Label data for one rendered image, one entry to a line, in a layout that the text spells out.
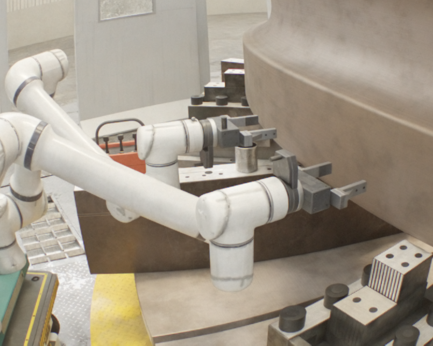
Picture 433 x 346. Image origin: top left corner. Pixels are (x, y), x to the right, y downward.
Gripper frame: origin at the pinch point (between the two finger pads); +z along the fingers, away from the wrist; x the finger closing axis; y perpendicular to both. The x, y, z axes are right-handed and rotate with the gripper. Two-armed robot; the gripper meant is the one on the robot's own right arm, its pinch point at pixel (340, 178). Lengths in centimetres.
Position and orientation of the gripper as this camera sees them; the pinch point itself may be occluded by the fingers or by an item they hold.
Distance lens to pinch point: 118.4
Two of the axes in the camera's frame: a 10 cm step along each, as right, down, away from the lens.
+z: 9.0, -1.9, 4.0
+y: 0.5, 9.4, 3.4
